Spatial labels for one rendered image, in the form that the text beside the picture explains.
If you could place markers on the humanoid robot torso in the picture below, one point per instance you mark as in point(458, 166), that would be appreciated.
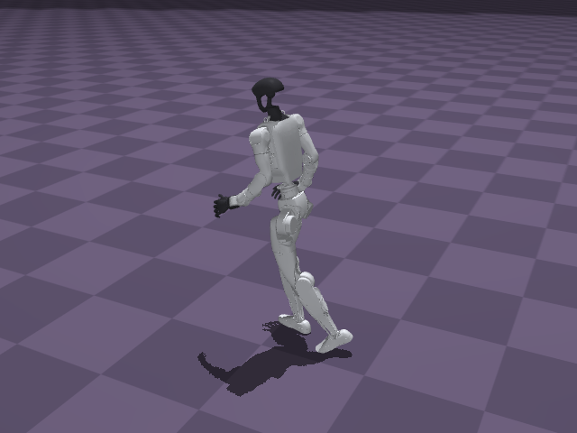
point(286, 163)

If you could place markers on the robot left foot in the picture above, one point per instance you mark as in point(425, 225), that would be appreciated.
point(344, 336)

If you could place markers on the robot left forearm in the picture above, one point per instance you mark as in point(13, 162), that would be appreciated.
point(252, 191)

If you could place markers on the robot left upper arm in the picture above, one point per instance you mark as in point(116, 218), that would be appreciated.
point(259, 140)

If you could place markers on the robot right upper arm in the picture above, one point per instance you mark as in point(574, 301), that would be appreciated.
point(310, 155)

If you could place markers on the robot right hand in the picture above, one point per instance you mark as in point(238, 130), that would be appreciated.
point(275, 190)

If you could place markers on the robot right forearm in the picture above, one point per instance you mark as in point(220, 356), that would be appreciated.
point(305, 179)

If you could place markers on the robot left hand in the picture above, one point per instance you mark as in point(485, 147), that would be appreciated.
point(222, 205)

